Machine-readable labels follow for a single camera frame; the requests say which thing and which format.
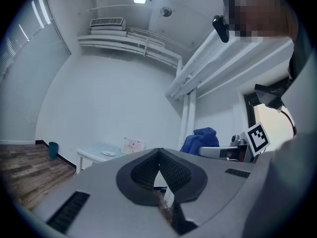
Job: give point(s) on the light checked daisy tablecloth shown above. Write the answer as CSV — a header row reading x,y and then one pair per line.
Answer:
x,y
99,149

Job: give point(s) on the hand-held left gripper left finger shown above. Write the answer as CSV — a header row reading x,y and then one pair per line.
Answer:
x,y
104,182

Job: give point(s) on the white ceiling pipes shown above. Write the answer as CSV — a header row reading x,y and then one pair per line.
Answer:
x,y
128,42

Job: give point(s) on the white round plate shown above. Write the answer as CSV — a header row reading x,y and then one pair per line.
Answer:
x,y
108,153

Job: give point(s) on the white air conditioner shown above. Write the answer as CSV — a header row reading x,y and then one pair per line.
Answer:
x,y
107,23

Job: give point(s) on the black head camera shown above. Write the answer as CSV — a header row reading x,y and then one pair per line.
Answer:
x,y
221,28

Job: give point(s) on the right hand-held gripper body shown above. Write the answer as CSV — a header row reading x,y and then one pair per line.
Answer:
x,y
258,139

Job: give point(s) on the person's head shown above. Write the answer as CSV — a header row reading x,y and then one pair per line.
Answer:
x,y
260,11

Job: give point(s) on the white perforated plastic basket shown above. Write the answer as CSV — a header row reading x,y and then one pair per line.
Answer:
x,y
132,146

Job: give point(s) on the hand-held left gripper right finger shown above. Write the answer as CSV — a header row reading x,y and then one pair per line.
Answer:
x,y
218,190

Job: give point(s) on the blue cloth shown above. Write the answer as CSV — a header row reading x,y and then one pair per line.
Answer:
x,y
200,139

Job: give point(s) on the large white duct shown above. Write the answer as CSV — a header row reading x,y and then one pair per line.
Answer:
x,y
223,66

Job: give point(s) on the round ceiling detector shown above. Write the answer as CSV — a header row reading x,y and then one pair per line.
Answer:
x,y
166,12

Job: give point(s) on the person's gray shirt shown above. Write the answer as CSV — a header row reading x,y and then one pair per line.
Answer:
x,y
284,182

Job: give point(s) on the white table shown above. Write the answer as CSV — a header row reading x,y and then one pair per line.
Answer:
x,y
79,161

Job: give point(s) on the teal waste bin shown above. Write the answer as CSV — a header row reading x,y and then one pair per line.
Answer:
x,y
53,149

